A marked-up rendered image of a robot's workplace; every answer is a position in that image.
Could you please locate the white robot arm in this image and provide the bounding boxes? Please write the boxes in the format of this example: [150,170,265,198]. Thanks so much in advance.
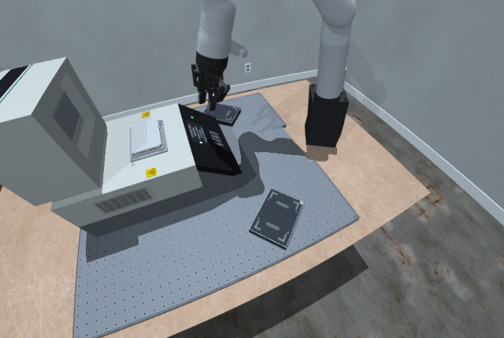
[197,0,356,98]

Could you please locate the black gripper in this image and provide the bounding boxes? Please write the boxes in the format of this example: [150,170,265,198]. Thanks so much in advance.
[191,51,230,113]

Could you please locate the white lab instrument with lid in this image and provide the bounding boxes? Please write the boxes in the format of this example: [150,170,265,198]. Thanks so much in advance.
[0,57,243,237]

